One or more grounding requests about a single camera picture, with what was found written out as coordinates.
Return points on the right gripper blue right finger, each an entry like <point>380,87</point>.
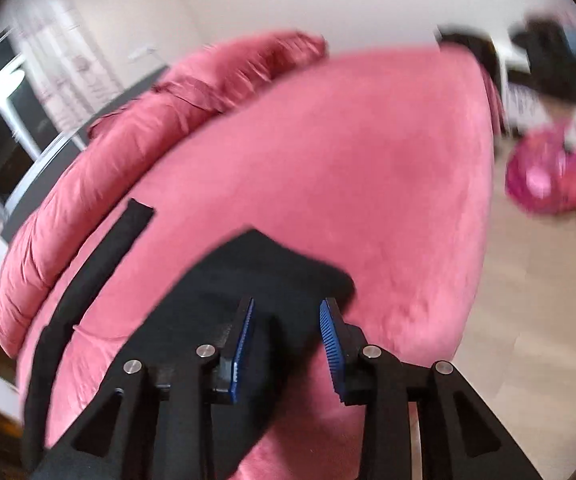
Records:
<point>343,345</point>

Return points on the pink bag on floor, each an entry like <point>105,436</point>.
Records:
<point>540,175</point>

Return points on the dark window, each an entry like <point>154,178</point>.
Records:
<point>26,130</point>

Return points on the grey bed headboard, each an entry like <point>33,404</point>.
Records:
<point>43,174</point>

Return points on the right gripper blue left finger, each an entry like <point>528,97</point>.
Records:
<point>227,376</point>

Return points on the pink bed with blanket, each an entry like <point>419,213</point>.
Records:
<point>379,162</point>

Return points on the white wall socket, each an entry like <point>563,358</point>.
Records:
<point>140,52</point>

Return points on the pink rolled duvet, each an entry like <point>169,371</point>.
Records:
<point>124,145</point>

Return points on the right patterned window curtain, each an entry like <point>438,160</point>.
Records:
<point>69,77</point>

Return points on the black embroidered pants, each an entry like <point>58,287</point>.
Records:
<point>154,416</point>

